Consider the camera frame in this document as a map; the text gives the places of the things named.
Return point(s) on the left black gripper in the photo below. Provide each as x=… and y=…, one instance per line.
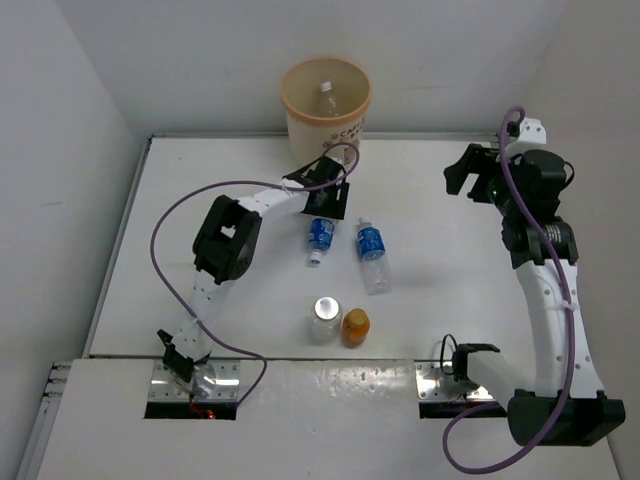
x=335, y=208

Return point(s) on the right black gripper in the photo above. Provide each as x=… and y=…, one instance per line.
x=472, y=161

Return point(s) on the blue label bottle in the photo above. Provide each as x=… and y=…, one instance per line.
x=320, y=237
x=327, y=101
x=373, y=258

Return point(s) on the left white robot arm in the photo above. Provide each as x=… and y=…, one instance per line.
x=225, y=244

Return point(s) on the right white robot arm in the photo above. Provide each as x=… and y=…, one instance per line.
x=544, y=256

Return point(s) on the beige plastic waste bin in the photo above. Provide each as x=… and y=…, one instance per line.
x=311, y=135

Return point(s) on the clear jar white lid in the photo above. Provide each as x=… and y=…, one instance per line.
x=326, y=317

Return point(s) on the orange juice bottle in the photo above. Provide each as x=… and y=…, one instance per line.
x=355, y=327

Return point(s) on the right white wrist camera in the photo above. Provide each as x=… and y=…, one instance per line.
x=525, y=135

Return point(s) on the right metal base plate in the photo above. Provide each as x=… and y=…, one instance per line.
x=434, y=386

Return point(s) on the metal base plate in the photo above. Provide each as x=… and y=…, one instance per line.
x=216, y=382
x=434, y=386

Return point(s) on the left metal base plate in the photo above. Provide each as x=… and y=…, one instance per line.
x=216, y=382

